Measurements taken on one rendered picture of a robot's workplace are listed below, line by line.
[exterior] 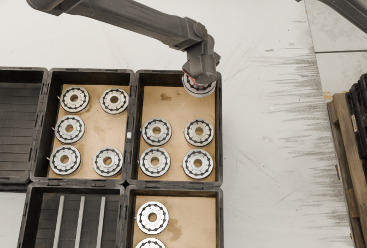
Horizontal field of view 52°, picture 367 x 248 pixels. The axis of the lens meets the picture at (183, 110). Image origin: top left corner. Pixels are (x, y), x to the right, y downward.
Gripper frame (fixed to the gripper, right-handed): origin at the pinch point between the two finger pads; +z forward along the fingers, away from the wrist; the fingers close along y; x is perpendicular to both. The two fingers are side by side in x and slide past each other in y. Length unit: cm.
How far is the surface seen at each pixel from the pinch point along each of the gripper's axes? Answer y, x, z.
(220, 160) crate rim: -12.8, -20.5, 13.3
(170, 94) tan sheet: -3.6, 9.8, 22.2
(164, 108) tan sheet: -9.2, 7.6, 22.3
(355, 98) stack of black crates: 78, -46, 78
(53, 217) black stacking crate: -61, 9, 23
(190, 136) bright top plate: -11.7, -7.0, 18.9
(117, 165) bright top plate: -35.2, 4.3, 19.5
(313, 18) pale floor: 127, 4, 104
